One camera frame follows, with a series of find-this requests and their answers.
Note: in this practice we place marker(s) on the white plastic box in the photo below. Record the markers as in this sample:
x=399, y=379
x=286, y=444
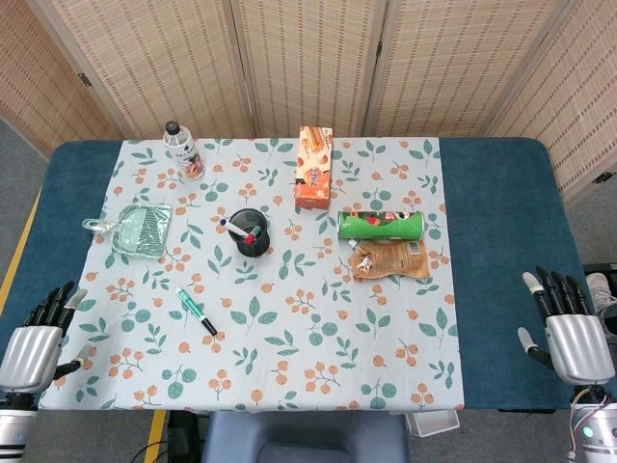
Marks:
x=434, y=424

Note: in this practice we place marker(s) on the blue padded chair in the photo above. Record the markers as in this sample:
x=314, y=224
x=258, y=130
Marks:
x=303, y=434

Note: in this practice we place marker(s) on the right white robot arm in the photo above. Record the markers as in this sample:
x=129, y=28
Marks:
x=598, y=429

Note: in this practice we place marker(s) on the black pen holder cup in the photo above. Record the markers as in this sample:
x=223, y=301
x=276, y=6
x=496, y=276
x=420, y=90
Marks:
x=253, y=248

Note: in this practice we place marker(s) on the black table base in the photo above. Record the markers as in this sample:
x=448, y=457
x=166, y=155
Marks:
x=185, y=436

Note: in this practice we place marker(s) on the mint green dustpan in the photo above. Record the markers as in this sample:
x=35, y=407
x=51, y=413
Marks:
x=140, y=231

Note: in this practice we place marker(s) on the green chips can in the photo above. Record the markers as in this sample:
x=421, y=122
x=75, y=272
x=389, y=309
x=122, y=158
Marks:
x=381, y=226

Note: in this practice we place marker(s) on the blue felt table cover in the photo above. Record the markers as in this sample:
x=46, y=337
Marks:
x=501, y=217

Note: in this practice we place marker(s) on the brown snack pouch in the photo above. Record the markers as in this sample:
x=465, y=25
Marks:
x=390, y=260

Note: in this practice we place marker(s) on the black metal screen hinge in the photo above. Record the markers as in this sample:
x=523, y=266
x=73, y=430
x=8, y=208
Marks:
x=601, y=177
x=85, y=80

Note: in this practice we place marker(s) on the white marker with blue cap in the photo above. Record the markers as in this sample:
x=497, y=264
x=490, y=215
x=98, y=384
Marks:
x=233, y=227

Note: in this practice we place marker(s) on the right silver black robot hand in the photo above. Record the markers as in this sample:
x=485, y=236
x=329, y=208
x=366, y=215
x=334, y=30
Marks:
x=578, y=342

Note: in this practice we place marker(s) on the green marker pen black cap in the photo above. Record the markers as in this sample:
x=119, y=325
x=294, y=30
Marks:
x=194, y=309

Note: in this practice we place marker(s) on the floral leaf print tablecloth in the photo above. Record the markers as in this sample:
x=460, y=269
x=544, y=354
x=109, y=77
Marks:
x=299, y=337

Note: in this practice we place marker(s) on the orange biscuit box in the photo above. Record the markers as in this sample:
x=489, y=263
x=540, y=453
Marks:
x=314, y=169

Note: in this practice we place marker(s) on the bamboo folding screen panel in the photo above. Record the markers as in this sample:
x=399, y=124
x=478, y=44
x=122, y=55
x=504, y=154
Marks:
x=458, y=62
x=308, y=62
x=29, y=72
x=578, y=111
x=159, y=62

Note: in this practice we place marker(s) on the clear plastic drink bottle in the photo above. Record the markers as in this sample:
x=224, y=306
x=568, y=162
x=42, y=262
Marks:
x=185, y=154

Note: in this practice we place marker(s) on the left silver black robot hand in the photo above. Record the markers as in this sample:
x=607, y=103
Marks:
x=26, y=349

